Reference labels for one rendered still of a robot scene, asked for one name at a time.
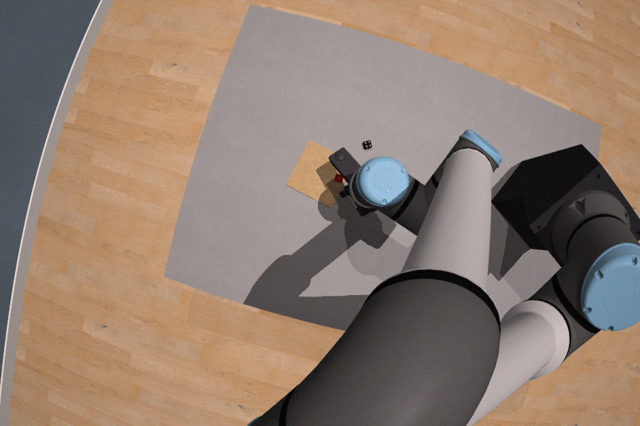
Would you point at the tan mat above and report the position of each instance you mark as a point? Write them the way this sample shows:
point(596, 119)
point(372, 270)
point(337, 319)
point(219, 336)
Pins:
point(314, 175)

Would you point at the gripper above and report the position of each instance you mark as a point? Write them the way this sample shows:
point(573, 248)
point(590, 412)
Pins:
point(361, 210)

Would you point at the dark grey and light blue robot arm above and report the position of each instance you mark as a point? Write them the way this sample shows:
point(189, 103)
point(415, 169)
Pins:
point(425, 349)

